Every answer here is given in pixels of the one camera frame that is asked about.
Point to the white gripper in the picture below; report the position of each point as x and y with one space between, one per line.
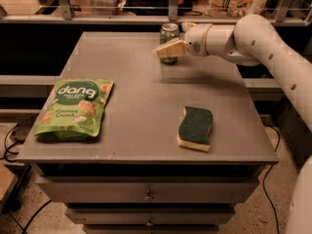
195 40

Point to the green soda can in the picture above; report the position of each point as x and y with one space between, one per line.
168 34

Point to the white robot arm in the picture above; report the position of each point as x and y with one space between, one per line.
252 40

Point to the black bag behind railing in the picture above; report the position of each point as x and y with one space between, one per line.
156 7

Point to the clear plastic container background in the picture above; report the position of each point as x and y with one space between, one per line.
104 0

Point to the green yellow sponge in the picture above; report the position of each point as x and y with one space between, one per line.
193 131

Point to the grey drawer cabinet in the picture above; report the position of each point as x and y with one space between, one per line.
180 146

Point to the metal railing shelf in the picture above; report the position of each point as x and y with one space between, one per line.
278 12

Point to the green dang snack bag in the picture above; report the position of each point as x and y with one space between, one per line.
76 109

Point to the top drawer metal knob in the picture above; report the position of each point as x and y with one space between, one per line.
148 197

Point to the drawer metal knob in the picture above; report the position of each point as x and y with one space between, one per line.
149 222
148 197

